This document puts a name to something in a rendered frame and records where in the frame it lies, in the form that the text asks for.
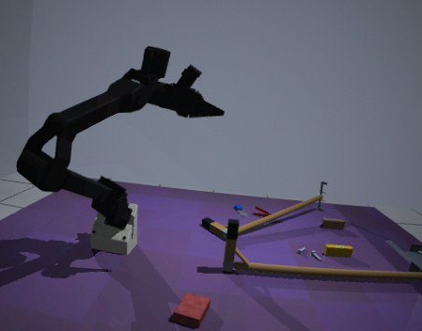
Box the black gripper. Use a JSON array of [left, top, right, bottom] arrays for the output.
[[156, 83, 225, 118]]

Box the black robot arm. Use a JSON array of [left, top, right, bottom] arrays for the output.
[[16, 46, 171, 229]]

